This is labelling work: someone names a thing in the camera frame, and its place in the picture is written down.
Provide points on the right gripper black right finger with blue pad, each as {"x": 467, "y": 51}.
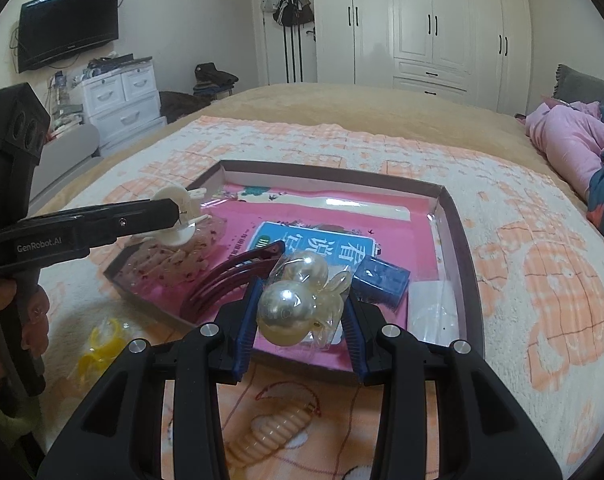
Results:
{"x": 484, "y": 433}

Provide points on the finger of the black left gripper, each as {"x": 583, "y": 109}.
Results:
{"x": 104, "y": 224}

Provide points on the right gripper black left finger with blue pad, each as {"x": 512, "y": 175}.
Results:
{"x": 116, "y": 431}

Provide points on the yellow rings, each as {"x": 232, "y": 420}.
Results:
{"x": 102, "y": 349}

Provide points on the white claw hair clip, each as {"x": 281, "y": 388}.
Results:
{"x": 190, "y": 215}

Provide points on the clear plastic packet white item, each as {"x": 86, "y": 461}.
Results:
{"x": 432, "y": 312}

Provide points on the peach spiral hair clip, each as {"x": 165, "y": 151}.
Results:
{"x": 272, "y": 432}

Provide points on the dark red hair clip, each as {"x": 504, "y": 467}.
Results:
{"x": 228, "y": 276}

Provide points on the pearl ball hair tie bag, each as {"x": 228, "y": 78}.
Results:
{"x": 303, "y": 301}

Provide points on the grey white bench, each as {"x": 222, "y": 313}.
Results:
{"x": 63, "y": 159}

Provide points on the white drawer cabinet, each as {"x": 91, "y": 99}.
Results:
{"x": 123, "y": 105}

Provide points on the blue small box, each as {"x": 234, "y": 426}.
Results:
{"x": 378, "y": 282}

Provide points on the pile of dark clothes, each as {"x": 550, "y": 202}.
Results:
{"x": 212, "y": 82}

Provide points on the pink-lined shallow cardboard box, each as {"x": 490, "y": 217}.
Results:
{"x": 346, "y": 215}

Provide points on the white door with hanging bags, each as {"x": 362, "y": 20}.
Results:
{"x": 285, "y": 55}

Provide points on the pink quilt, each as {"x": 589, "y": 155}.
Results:
{"x": 571, "y": 137}

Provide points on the tan bed cover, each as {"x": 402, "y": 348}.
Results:
{"x": 402, "y": 114}

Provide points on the grey pillow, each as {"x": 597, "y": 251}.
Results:
{"x": 572, "y": 86}

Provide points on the white glossy wardrobe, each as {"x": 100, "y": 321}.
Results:
{"x": 475, "y": 52}

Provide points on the wall-mounted black television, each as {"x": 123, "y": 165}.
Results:
{"x": 50, "y": 30}

